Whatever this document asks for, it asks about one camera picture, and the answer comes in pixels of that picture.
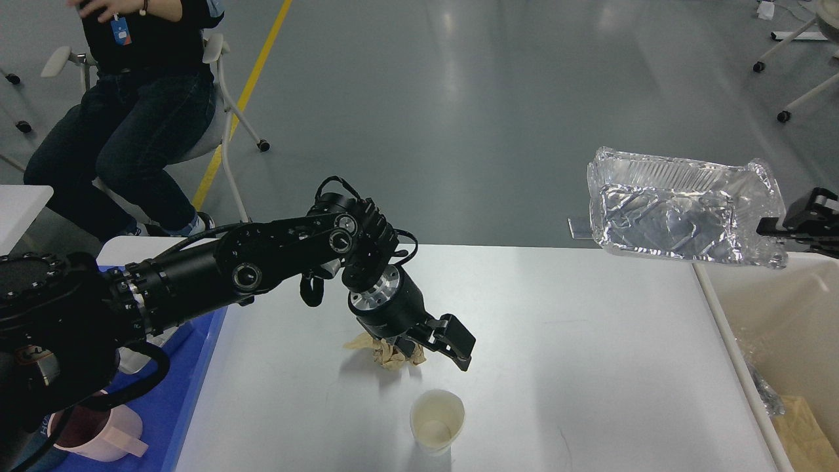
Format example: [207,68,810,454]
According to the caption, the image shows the blue plastic tray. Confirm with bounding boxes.
[53,307,227,471]

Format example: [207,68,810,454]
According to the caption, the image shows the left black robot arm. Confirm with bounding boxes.
[1,176,476,471]

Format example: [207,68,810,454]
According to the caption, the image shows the person in black clothes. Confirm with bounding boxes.
[23,1,225,242]

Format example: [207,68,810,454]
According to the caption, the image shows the white side table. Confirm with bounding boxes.
[1,184,54,255]

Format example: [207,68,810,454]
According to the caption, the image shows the left floor plate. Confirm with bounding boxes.
[567,217,593,240]

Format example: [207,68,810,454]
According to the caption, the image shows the steel rectangular container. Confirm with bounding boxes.
[118,326,180,374]

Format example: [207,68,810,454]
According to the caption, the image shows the white paper cup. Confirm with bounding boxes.
[408,389,465,456]

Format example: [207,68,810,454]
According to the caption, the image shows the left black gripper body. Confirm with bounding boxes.
[347,265,432,345]

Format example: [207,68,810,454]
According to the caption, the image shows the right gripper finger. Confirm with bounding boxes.
[757,187,838,246]

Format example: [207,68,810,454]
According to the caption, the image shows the aluminium foil tray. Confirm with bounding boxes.
[587,147,789,269]

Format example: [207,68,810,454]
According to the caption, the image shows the pink mug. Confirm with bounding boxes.
[47,405,149,462]

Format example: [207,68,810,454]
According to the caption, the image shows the white wheeled furniture base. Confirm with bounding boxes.
[752,0,839,125]

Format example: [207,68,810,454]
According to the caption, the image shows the crumpled brown paper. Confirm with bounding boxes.
[343,332,426,371]

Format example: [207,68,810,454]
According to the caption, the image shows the white plastic bin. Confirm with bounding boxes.
[695,253,838,471]

